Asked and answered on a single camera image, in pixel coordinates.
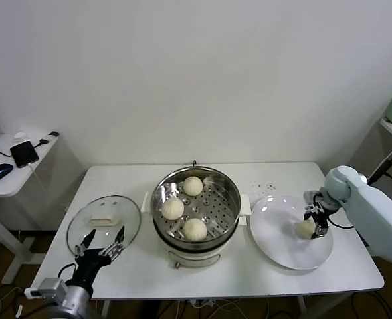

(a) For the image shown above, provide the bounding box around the black power cable with brick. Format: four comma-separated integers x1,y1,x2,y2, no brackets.
367,138,392,202

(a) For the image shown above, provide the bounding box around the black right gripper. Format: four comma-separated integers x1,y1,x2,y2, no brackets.
302,198,332,241

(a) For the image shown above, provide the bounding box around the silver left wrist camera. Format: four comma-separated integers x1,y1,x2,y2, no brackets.
23,278,67,298

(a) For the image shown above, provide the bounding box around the white steamed baozi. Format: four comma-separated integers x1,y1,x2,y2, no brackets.
295,220,316,241
181,218,207,242
182,176,204,197
161,198,185,221

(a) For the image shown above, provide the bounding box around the white charging cable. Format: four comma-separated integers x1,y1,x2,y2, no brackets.
25,162,47,197

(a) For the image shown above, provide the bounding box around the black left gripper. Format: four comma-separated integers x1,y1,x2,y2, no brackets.
72,225,126,290

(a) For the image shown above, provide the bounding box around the round glass pot lid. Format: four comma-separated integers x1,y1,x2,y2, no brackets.
65,195,142,262

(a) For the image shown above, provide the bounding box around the white side desk with phone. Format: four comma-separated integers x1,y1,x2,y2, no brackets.
0,132,86,287

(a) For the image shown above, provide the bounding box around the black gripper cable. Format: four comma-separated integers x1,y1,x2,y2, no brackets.
58,262,79,282
328,215,355,229

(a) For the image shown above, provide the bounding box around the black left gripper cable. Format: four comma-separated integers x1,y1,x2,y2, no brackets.
58,262,79,282

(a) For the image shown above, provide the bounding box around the white round plate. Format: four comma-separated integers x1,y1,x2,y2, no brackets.
249,195,334,270

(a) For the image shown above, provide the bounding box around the stainless steel steamer basket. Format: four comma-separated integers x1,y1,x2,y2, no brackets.
150,167,242,246

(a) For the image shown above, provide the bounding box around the black smartphone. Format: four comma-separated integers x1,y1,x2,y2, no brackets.
9,140,39,169

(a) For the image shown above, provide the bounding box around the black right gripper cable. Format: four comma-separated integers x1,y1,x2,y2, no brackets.
328,215,355,229

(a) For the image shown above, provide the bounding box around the white power strip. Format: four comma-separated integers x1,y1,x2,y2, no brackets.
189,298,217,308

